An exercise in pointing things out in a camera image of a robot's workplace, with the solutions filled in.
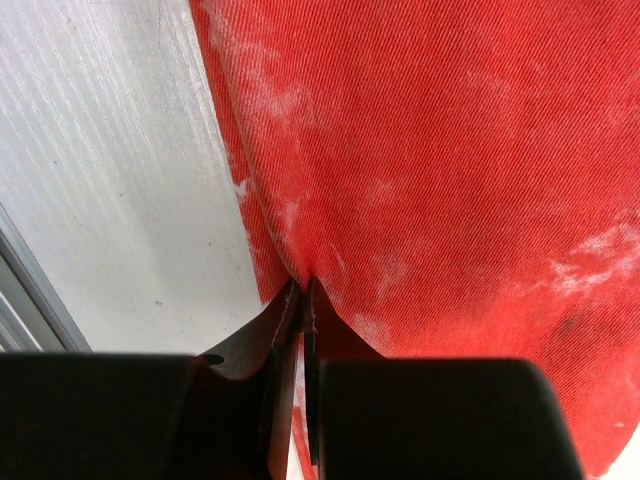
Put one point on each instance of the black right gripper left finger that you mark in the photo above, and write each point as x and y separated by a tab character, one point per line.
223	414

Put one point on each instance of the orange white tie-dye trousers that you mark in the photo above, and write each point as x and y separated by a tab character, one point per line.
461	176

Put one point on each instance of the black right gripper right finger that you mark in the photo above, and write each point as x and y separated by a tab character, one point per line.
373	417

